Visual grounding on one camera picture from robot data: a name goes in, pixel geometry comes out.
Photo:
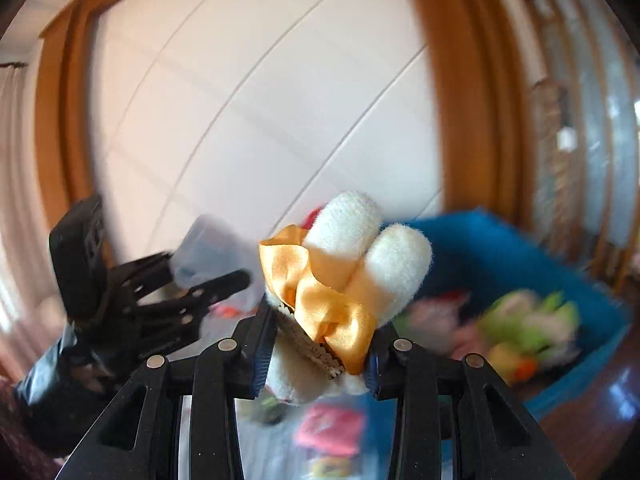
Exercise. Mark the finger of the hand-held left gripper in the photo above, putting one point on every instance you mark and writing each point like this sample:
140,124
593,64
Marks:
200,300
145,277

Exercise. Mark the green plush toy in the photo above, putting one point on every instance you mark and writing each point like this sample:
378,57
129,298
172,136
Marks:
530,330

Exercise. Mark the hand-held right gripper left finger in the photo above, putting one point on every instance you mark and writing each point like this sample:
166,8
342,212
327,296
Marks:
261,360

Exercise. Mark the pink soft toy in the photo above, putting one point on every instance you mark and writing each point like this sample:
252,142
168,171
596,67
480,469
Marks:
330,425

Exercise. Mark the wooden door frame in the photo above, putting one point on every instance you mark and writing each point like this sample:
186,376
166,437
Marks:
465,85

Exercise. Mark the pink plush toy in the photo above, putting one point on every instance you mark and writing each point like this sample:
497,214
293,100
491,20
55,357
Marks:
440,320

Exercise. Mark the translucent plastic bag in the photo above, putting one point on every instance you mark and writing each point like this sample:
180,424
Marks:
210,250

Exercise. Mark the pale curtain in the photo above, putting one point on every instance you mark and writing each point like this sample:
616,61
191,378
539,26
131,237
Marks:
12,185

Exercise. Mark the person's dark patterned clothing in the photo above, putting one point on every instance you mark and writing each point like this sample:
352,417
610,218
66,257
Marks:
20,440

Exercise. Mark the blue cabinet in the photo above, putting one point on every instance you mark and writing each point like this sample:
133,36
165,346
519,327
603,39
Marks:
480,255

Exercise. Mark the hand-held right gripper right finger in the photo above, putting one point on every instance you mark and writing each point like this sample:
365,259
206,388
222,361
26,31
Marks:
371,367

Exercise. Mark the wooden glass door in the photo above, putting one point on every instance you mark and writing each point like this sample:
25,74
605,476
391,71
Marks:
575,110

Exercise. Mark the white plush toy gold ribbon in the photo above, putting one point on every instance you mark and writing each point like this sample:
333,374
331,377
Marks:
350,230

